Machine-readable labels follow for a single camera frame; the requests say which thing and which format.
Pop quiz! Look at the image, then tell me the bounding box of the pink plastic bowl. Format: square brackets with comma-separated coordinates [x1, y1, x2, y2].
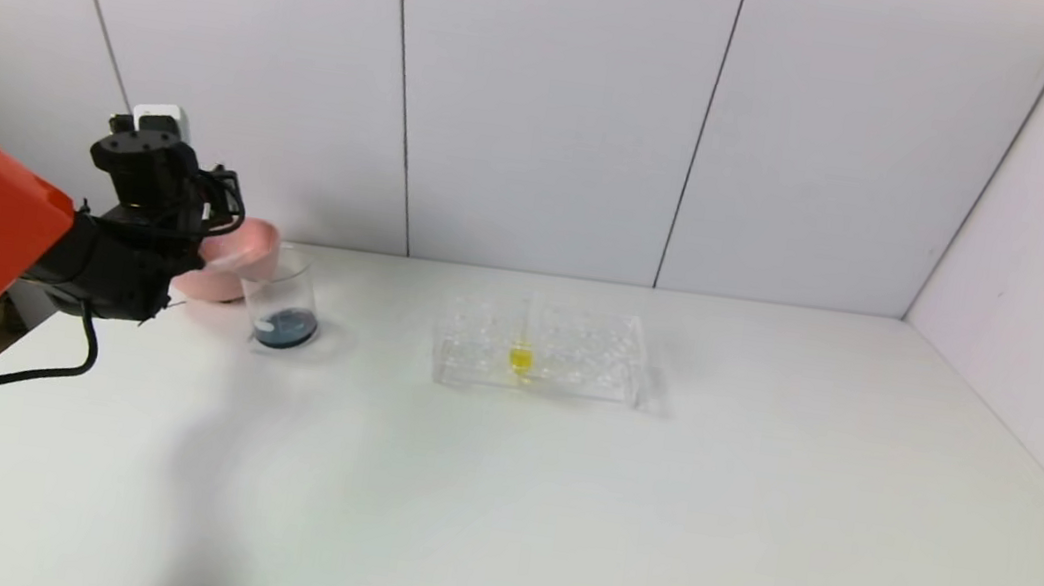
[166, 208, 284, 312]

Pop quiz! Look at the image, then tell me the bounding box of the clear plastic test tube rack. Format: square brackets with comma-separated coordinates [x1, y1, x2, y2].
[427, 286, 653, 411]

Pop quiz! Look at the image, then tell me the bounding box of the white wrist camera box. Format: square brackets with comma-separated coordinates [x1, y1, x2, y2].
[130, 99, 194, 141]

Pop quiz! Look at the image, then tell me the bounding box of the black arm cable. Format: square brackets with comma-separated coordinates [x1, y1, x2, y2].
[0, 136, 253, 436]

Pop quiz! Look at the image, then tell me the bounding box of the test tube with yellow pigment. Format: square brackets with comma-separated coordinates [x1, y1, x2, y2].
[505, 287, 545, 383]

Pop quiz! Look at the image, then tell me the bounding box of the clear glass beaker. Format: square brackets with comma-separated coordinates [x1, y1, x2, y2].
[232, 240, 330, 357]

